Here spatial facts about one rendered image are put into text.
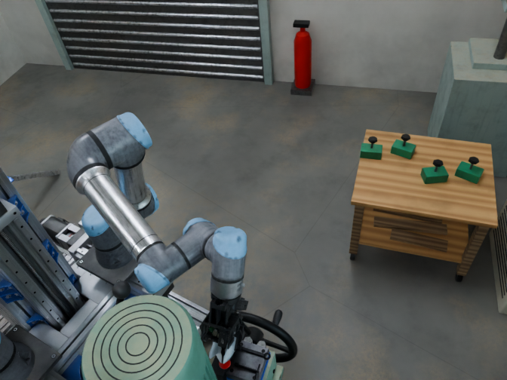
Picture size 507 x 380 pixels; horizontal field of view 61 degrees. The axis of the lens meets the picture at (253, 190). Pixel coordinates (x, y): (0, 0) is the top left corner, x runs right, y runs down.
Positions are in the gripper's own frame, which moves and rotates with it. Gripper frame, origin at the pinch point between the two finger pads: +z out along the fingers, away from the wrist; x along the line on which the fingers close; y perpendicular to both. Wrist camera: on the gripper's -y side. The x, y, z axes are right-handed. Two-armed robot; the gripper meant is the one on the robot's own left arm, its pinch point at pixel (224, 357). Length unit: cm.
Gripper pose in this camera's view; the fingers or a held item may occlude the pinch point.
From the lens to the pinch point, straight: 116.3
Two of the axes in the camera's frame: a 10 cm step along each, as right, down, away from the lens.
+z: -0.9, 9.5, 3.1
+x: 9.4, 1.8, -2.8
